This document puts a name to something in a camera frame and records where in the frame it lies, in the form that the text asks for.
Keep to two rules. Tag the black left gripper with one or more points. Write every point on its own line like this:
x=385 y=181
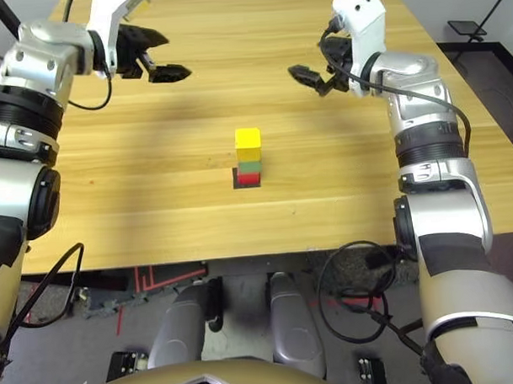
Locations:
x=129 y=49

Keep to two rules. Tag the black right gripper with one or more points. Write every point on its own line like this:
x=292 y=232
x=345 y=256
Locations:
x=340 y=58

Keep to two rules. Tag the yellow block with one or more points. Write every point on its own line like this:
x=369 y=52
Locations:
x=248 y=141

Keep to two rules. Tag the green block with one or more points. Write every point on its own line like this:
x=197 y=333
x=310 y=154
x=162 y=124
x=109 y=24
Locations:
x=249 y=167

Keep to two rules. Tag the red block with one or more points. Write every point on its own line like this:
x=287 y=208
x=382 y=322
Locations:
x=248 y=179

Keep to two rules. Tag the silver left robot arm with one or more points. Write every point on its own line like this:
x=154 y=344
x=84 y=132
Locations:
x=41 y=52

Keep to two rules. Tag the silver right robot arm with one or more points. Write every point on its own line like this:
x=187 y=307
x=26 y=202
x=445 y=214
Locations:
x=412 y=77

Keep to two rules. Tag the black square marker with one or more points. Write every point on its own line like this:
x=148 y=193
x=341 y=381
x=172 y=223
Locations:
x=235 y=180

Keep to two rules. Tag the black stand tray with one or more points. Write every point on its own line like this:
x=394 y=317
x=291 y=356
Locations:
x=466 y=27

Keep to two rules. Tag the black mat with red lines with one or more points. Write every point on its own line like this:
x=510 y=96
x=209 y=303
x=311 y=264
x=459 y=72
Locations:
x=158 y=281

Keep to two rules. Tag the silver robot right leg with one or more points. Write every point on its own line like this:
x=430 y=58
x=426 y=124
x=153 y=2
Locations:
x=294 y=321

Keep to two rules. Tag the silver robot leg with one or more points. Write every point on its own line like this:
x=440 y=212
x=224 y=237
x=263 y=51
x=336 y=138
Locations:
x=177 y=325
x=294 y=321

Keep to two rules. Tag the silver robot left leg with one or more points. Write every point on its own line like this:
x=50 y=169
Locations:
x=177 y=325

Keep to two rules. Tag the small black connector box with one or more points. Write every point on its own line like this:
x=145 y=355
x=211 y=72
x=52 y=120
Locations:
x=370 y=369

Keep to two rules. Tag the black box with white parts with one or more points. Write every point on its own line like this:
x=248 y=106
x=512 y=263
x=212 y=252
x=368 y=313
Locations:
x=123 y=365

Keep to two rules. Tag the tan robot torso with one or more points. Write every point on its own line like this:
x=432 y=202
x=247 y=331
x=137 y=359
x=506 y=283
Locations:
x=162 y=382

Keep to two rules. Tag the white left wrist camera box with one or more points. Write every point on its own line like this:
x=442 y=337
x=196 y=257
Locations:
x=103 y=16

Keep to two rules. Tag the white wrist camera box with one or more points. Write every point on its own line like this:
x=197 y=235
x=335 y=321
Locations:
x=360 y=11
x=103 y=16

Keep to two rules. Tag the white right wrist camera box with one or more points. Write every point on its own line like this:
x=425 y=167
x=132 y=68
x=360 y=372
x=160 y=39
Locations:
x=360 y=11

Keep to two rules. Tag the black metal frame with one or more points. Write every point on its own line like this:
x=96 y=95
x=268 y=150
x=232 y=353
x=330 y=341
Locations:
x=6 y=15

